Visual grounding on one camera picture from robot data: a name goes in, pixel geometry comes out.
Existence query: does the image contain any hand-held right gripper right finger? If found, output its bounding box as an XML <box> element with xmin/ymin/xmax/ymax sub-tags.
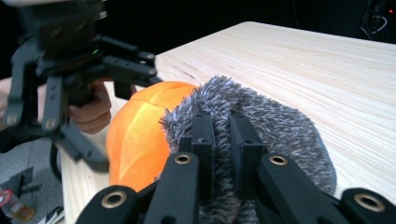
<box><xmin>229</xmin><ymin>111</ymin><xmax>269</xmax><ymax>200</ymax></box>

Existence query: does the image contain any dark equipment tower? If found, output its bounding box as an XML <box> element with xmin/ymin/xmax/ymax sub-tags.
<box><xmin>359</xmin><ymin>0</ymin><xmax>396</xmax><ymax>44</ymax></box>

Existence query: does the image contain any small orange bottle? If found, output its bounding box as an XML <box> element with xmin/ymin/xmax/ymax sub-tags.
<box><xmin>0</xmin><ymin>188</ymin><xmax>35</xmax><ymax>222</ymax></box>

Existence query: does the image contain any orange plush toy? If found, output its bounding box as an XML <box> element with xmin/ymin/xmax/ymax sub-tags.
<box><xmin>106</xmin><ymin>80</ymin><xmax>200</xmax><ymax>192</ymax></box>

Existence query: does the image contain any black floor bracket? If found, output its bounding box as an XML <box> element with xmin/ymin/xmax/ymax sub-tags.
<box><xmin>0</xmin><ymin>167</ymin><xmax>43</xmax><ymax>198</ymax></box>

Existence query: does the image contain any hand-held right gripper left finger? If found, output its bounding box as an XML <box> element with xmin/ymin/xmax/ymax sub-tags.
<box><xmin>178</xmin><ymin>111</ymin><xmax>217</xmax><ymax>200</ymax></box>

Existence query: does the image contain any grey fuzzy cloth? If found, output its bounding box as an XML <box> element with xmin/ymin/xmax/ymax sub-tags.
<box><xmin>160</xmin><ymin>75</ymin><xmax>339</xmax><ymax>224</ymax></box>

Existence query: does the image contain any black white striped object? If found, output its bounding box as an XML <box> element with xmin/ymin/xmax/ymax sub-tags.
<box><xmin>36</xmin><ymin>205</ymin><xmax>65</xmax><ymax>224</ymax></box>

